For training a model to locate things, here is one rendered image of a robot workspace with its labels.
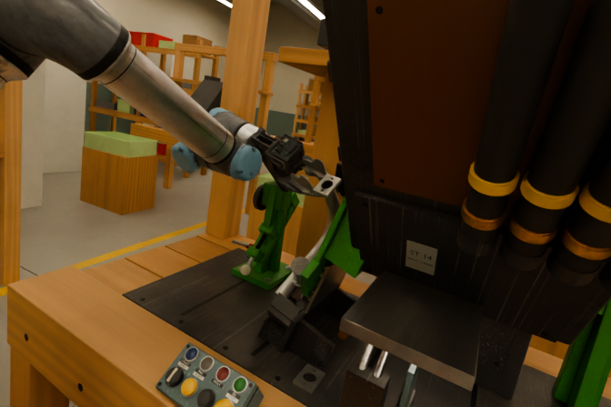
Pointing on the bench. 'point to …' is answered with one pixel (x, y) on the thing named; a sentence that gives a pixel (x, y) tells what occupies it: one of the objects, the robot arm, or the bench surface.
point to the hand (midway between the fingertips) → (325, 189)
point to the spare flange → (309, 382)
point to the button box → (206, 379)
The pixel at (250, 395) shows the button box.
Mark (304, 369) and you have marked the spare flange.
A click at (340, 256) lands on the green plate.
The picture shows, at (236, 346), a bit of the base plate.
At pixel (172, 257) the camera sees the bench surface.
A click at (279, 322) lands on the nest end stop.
